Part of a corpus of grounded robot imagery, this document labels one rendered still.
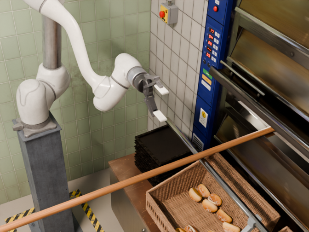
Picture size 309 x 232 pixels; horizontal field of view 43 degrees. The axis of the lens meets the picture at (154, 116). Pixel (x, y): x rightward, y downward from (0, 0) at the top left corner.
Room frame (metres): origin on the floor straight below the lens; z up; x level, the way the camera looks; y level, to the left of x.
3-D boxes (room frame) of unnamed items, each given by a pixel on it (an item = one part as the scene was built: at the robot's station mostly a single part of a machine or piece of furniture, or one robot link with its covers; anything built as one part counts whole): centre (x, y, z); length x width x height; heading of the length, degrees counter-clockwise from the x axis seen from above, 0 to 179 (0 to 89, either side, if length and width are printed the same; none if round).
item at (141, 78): (1.43, 0.04, 1.49); 0.09 x 0.07 x 0.08; 29
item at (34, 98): (1.74, 0.67, 1.17); 0.18 x 0.16 x 0.22; 160
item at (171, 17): (2.29, -0.06, 1.46); 0.10 x 0.07 x 0.10; 29
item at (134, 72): (1.49, 0.08, 1.49); 0.09 x 0.06 x 0.09; 119
